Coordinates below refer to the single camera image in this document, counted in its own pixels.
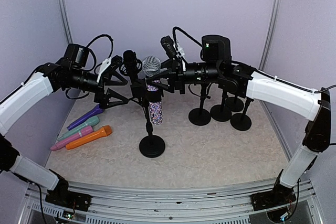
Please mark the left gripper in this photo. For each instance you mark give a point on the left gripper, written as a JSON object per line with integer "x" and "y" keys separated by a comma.
{"x": 101, "y": 97}

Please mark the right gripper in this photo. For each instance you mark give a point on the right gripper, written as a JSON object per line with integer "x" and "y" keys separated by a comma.
{"x": 176, "y": 75}

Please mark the rhinestone silver microphone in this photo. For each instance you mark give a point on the rhinestone silver microphone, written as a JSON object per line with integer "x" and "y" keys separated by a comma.
{"x": 155, "y": 108}

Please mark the purple microphone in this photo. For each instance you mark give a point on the purple microphone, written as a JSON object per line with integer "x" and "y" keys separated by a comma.
{"x": 95, "y": 111}

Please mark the teal microphone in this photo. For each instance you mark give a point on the teal microphone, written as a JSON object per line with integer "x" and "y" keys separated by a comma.
{"x": 89, "y": 122}

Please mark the pink microphone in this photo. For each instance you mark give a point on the pink microphone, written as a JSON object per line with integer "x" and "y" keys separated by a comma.
{"x": 80, "y": 133}

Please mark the black stand of orange microphone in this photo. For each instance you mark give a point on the black stand of orange microphone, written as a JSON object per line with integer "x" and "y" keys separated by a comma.
{"x": 200, "y": 116}

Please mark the black stand of rhinestone microphone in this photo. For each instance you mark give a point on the black stand of rhinestone microphone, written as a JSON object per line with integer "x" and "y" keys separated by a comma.
{"x": 150, "y": 146}

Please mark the black stand of pink microphone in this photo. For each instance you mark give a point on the black stand of pink microphone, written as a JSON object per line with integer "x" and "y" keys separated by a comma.
{"x": 221, "y": 112}

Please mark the black stand of teal microphone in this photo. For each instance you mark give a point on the black stand of teal microphone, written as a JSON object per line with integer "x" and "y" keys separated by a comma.
{"x": 241, "y": 121}

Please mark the black stand of purple microphone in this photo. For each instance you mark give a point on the black stand of purple microphone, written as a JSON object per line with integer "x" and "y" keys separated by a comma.
{"x": 235, "y": 104}

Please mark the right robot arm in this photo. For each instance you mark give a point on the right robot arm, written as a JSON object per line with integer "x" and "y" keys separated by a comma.
{"x": 247, "y": 82}

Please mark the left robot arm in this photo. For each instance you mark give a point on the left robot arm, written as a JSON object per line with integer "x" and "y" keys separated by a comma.
{"x": 43, "y": 82}

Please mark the black tripod shock-mount stand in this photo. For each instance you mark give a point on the black tripod shock-mount stand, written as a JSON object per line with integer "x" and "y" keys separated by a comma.
{"x": 131, "y": 68}

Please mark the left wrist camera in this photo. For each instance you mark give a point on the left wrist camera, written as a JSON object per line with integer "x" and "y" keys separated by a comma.
{"x": 108, "y": 62}

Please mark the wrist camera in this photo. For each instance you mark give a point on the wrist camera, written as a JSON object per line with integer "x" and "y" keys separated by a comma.
{"x": 172, "y": 51}
{"x": 108, "y": 62}

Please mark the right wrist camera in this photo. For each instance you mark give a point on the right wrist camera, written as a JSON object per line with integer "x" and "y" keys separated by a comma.
{"x": 172, "y": 51}

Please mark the front aluminium rail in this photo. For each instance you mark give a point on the front aluminium rail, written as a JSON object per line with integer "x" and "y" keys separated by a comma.
{"x": 226, "y": 204}

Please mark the right aluminium frame post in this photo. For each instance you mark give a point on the right aluminium frame post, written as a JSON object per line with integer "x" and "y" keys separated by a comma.
{"x": 270, "y": 34}

